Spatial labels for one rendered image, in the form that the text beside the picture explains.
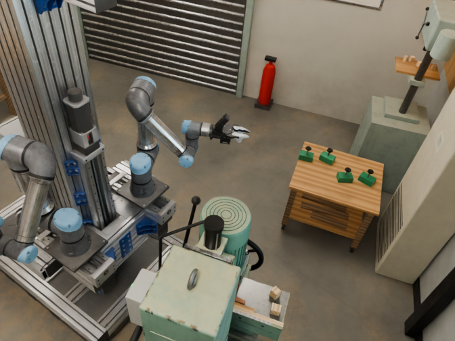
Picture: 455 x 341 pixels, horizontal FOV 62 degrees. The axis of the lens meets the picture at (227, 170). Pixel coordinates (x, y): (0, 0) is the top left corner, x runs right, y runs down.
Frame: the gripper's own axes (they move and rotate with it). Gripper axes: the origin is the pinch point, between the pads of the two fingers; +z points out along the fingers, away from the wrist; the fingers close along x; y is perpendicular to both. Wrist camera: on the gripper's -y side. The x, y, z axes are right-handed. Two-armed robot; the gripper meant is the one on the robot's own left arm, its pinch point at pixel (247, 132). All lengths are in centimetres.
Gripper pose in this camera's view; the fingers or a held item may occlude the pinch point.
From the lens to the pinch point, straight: 204.4
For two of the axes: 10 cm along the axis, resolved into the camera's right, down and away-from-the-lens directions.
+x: -1.4, 7.7, -6.2
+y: -0.7, 6.2, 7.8
